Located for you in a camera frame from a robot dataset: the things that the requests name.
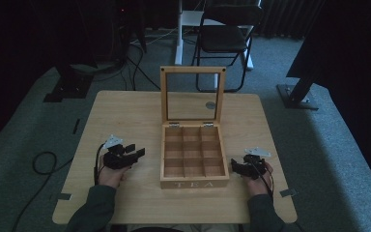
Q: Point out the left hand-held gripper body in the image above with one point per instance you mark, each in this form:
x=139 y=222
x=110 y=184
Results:
x=117 y=158

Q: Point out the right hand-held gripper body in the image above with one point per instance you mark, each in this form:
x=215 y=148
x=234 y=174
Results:
x=254 y=166

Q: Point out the wooden compartment tea box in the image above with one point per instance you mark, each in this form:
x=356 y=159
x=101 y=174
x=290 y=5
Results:
x=193 y=154

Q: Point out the person's left hand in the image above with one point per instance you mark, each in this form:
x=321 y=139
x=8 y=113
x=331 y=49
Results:
x=111 y=176

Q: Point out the person's right hand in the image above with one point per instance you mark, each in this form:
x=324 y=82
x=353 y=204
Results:
x=260 y=185

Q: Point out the grey tape strip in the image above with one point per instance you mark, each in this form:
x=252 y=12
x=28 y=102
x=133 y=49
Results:
x=64 y=196
x=288 y=192

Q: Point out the black tape strip on floor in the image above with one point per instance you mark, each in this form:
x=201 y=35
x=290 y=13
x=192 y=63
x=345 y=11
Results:
x=76 y=126

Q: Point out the round grey sticker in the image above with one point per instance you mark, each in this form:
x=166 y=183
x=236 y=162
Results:
x=210 y=105

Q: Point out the black slanted stand metal base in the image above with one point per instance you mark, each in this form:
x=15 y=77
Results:
x=298 y=95

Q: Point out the black stand with flat base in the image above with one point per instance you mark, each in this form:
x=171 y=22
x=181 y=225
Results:
x=69 y=87

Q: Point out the black folding chair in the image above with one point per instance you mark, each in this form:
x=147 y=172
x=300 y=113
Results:
x=225 y=38

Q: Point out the white desk frame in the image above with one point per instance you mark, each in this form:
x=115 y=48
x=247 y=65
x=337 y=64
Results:
x=179 y=42

